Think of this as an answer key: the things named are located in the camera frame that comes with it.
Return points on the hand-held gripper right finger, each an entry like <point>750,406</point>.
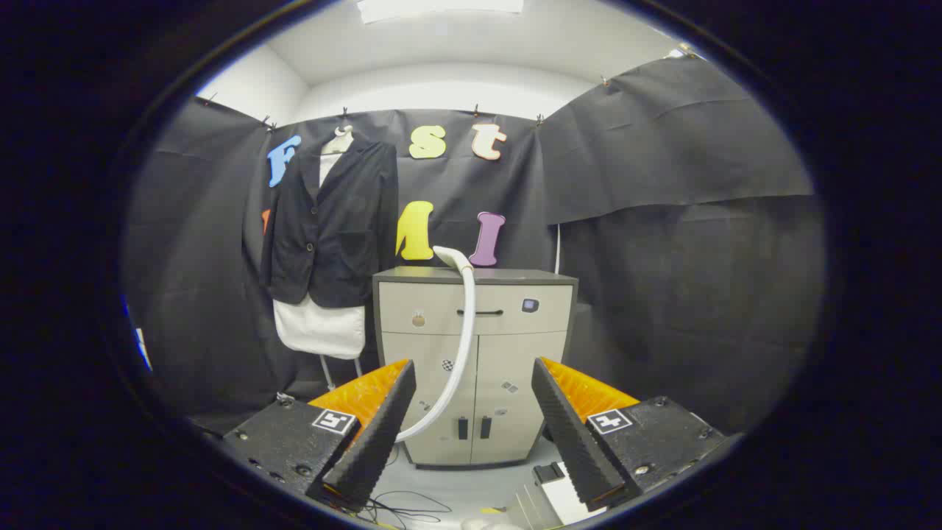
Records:
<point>574,434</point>

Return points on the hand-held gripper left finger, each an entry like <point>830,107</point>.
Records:
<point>375,434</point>

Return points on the white garment steamer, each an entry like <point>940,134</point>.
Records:
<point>466,331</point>

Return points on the black suit jacket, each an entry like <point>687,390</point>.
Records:
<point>338,235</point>

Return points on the white box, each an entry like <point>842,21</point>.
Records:
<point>568,504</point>

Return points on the metal mannequin stand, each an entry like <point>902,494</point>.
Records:
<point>324,370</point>

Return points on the beige cabinet with grey top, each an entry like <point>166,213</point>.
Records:
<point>508,368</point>

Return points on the white mannequin torso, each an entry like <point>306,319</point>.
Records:
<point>320,331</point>

